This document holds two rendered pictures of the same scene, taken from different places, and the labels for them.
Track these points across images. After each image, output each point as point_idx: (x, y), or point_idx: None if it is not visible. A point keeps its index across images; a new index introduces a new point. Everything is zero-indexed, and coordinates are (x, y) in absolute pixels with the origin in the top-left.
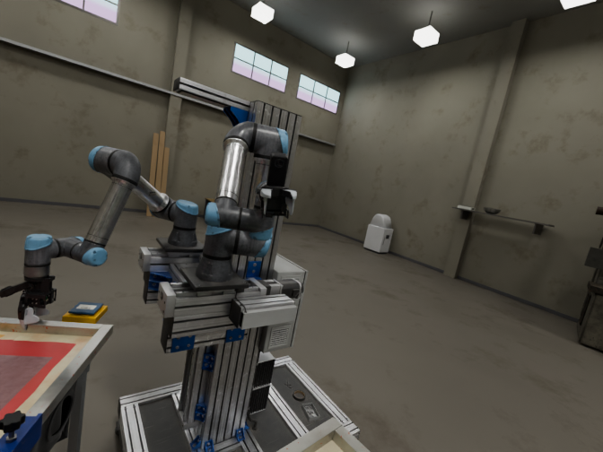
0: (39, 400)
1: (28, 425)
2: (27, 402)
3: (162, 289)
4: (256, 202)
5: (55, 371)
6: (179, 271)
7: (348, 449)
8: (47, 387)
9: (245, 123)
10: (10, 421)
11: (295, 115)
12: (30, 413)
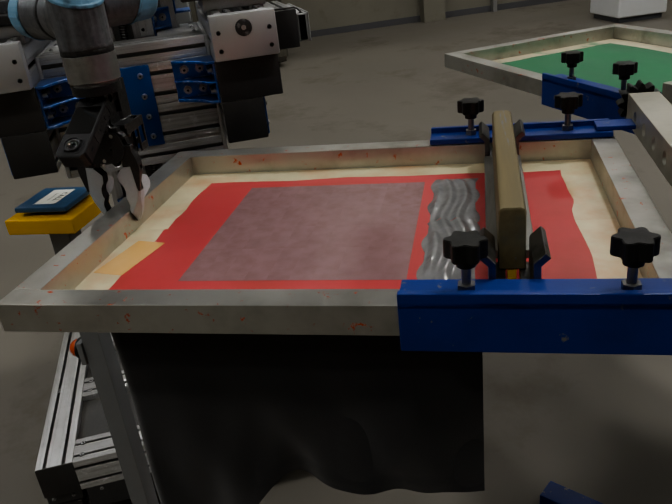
0: (393, 146)
1: (447, 133)
2: (372, 174)
3: (241, 13)
4: None
5: (298, 177)
6: (185, 0)
7: (482, 55)
8: (341, 172)
9: None
10: (477, 99)
11: None
12: (420, 144)
